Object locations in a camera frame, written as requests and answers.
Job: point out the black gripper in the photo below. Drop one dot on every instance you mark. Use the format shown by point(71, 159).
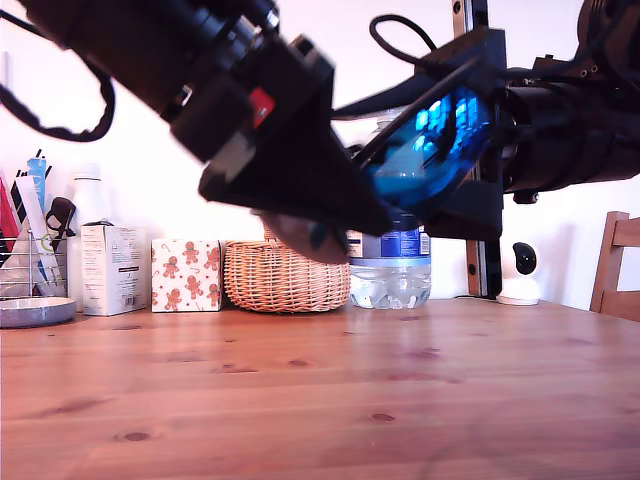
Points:
point(530, 140)
point(220, 100)

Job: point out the black sunglasses blue mirrored lenses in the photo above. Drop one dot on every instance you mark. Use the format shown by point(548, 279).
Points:
point(425, 170)

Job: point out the large clear water bottle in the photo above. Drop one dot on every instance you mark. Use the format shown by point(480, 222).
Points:
point(390, 285)

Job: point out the gingerbread print tissue box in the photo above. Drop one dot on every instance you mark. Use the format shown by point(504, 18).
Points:
point(185, 275)

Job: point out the wooden chair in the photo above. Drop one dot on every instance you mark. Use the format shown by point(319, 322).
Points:
point(607, 260)

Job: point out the white bottle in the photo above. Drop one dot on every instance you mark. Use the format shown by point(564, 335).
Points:
point(90, 195)

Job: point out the white printed carton box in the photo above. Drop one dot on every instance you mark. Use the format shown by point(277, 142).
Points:
point(112, 270)

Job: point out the black clip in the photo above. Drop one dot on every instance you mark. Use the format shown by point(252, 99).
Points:
point(60, 212)

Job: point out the blue sachet stick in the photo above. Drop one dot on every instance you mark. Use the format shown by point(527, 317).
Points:
point(37, 172)

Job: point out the red packet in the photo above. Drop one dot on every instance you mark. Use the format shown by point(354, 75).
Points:
point(6, 220)

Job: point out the grey round plate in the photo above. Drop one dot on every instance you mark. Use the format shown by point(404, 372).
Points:
point(35, 312)

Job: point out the small white round camera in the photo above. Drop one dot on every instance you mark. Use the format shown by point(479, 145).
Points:
point(520, 290)

